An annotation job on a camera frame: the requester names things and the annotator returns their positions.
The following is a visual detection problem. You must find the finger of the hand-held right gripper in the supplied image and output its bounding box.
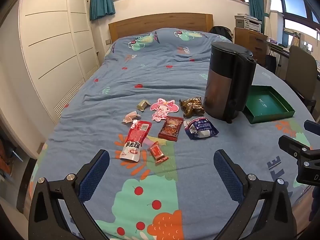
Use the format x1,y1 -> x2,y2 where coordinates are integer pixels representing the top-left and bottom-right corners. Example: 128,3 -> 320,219
304,120 -> 320,133
278,135 -> 312,159

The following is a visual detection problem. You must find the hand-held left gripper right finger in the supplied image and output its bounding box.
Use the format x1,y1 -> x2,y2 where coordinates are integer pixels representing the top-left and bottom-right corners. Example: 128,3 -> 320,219
213,149 -> 297,240

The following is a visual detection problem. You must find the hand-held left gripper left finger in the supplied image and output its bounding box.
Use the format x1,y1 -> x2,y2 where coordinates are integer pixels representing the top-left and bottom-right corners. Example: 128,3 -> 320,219
28,149 -> 110,240

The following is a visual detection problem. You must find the green tray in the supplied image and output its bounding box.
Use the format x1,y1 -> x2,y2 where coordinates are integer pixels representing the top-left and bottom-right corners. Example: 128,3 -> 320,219
244,85 -> 296,124

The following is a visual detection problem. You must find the red and white snack pouch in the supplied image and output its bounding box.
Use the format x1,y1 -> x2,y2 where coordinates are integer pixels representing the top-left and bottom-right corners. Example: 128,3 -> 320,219
119,120 -> 152,162

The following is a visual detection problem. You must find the blue and white snack packet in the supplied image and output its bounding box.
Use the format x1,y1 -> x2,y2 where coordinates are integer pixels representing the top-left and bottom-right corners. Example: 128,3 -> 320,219
183,117 -> 219,140

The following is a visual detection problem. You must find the small red candy packet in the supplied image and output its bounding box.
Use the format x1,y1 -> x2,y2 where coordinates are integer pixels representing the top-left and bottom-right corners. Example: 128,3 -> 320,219
150,141 -> 169,165

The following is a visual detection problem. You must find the pink and white candy wrapper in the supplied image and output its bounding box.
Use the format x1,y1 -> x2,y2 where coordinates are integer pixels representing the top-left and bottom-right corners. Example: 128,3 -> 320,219
122,111 -> 141,124

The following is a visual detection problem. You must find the dark red snack packet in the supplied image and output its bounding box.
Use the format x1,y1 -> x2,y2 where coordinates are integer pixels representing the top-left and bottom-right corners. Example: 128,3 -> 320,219
158,116 -> 184,142

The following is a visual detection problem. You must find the brown and gold snack packet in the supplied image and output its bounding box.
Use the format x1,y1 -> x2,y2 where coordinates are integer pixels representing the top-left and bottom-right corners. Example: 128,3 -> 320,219
179,97 -> 205,118

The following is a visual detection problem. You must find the olive green candy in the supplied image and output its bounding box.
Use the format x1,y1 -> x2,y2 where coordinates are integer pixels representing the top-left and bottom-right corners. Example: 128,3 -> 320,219
136,100 -> 150,111

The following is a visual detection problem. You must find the pink cartoon packet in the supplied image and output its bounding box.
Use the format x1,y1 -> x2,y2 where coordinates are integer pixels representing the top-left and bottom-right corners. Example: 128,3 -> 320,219
149,98 -> 179,122

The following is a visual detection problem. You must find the person's right hand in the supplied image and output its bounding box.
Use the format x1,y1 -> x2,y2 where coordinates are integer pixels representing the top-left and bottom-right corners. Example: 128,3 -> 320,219
309,186 -> 320,222

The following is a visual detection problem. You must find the grey office chair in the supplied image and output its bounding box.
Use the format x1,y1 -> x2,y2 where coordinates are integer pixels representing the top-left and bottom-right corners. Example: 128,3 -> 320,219
285,45 -> 318,113

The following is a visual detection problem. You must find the dark blue shopping bag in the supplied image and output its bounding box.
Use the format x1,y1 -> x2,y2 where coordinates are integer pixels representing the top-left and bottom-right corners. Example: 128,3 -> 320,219
265,50 -> 277,72

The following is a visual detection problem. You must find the desk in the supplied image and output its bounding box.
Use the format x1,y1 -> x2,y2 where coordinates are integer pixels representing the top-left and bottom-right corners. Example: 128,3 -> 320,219
266,40 -> 320,73

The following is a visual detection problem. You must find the black electric kettle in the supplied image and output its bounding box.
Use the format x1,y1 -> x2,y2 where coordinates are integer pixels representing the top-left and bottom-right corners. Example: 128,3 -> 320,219
203,41 -> 256,124

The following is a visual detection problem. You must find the wooden dresser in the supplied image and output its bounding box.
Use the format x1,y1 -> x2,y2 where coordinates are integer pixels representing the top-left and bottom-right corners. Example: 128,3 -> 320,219
234,27 -> 268,65

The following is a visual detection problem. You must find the blue printed blanket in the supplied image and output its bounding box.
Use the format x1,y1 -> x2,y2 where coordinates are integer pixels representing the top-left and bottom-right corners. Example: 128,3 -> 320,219
29,27 -> 315,240

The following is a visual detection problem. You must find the white printer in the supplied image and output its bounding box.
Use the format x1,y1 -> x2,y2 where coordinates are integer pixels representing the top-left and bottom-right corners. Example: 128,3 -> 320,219
234,13 -> 262,32

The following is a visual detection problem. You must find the black backpack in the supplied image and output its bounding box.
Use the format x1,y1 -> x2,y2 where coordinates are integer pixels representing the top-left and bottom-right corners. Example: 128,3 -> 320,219
209,26 -> 234,43

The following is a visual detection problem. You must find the teal curtain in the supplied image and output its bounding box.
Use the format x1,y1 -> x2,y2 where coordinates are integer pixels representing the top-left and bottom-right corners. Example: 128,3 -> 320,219
244,0 -> 265,34
89,0 -> 116,21

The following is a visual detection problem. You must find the white wardrobe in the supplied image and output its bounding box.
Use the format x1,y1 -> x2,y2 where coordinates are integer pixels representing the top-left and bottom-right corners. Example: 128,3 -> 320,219
19,0 -> 100,125

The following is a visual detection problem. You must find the wooden headboard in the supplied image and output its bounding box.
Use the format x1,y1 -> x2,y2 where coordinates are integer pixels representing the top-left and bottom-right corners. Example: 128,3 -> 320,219
108,13 -> 213,43

